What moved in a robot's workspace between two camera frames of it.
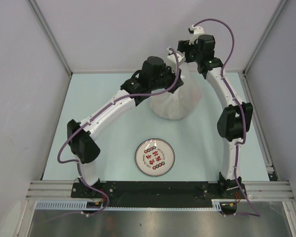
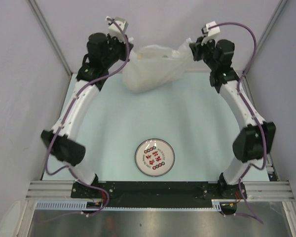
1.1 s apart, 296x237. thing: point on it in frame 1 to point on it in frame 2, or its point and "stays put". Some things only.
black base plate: [121, 194] stays put
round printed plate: [155, 157] stays put
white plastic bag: [182, 102] to [151, 66]
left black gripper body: [166, 79] to [117, 49]
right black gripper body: [191, 52] to [204, 52]
